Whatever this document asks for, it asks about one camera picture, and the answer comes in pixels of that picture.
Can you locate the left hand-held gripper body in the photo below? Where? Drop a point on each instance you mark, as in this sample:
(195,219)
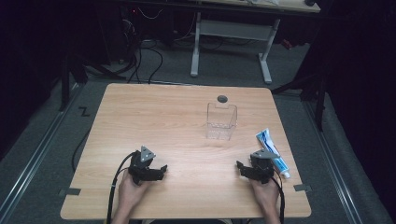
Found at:
(138,165)

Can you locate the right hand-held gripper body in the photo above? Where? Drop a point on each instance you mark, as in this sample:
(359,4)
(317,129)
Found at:
(263,168)

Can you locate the blue and white toothpaste tube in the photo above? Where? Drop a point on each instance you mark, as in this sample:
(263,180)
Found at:
(267,141)

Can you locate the clear plastic container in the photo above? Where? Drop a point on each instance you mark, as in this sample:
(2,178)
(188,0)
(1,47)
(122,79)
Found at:
(221,123)

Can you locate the person's right hand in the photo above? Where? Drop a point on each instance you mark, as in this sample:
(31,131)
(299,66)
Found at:
(267,196)

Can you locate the person's left hand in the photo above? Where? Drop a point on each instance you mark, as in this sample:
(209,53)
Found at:
(130,193)

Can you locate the grey tape strip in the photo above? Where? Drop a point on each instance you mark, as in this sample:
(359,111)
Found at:
(71,191)
(302,188)

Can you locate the dark round table grommet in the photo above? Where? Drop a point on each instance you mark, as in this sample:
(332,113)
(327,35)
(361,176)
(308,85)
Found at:
(222,99)

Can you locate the black metal stand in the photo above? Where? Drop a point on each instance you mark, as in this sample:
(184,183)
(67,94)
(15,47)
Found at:
(320,102)
(65,84)

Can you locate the small red object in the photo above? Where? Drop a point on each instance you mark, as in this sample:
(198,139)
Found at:
(287,44)

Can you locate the metal floor rail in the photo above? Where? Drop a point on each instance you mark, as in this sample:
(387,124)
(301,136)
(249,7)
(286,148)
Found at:
(333,161)
(34,155)

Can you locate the white desk frame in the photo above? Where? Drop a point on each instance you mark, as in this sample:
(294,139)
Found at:
(233,29)

